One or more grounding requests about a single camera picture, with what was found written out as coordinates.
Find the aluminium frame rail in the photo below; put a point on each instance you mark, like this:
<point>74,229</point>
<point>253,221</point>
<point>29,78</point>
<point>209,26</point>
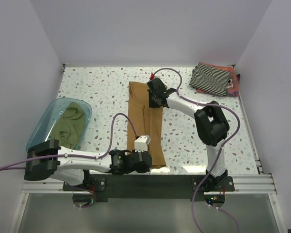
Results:
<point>244,184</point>

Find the striped folded tank top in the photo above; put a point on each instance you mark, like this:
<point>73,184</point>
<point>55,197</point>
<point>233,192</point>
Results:
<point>210,79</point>

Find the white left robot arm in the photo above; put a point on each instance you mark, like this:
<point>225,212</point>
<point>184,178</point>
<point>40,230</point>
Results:
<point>50,160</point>

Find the olive green tank top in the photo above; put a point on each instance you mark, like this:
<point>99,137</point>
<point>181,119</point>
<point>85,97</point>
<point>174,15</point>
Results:
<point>69,128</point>

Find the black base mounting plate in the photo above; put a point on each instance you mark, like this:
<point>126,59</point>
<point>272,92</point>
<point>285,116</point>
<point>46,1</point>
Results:
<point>107,187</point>

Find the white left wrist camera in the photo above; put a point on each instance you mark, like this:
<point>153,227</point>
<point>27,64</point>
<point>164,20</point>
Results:
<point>141,144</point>

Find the tan ribbed tank top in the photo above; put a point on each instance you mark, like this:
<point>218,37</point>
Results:
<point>145,121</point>

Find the translucent blue plastic bin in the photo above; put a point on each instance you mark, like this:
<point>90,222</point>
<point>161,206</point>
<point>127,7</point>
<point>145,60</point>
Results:
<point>52,114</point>

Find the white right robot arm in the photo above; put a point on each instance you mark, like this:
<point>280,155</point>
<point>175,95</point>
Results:
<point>212,128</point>

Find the red patterned folded tank top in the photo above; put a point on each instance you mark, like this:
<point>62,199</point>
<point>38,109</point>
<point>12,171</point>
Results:
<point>233,82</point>

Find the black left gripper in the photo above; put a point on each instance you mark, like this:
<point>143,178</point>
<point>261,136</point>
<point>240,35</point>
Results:
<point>144,170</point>

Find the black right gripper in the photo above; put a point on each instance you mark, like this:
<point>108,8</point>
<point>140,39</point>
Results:
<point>152,104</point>

